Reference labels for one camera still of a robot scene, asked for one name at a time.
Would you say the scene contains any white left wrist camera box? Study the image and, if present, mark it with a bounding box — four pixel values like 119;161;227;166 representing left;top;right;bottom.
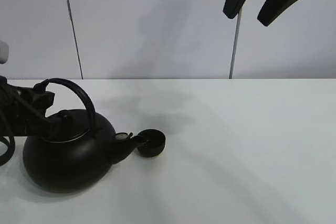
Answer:
0;40;9;64

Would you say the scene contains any small black teacup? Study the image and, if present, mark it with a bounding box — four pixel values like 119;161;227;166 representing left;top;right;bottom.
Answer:
137;129;166;158

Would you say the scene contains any black round tea kettle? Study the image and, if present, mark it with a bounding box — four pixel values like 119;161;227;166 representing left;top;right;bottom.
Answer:
23;78;148;193

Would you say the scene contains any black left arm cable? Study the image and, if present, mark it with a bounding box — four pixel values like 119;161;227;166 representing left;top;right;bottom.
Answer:
0;98;16;167

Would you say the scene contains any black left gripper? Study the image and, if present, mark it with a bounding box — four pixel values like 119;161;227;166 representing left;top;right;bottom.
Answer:
1;76;72;139

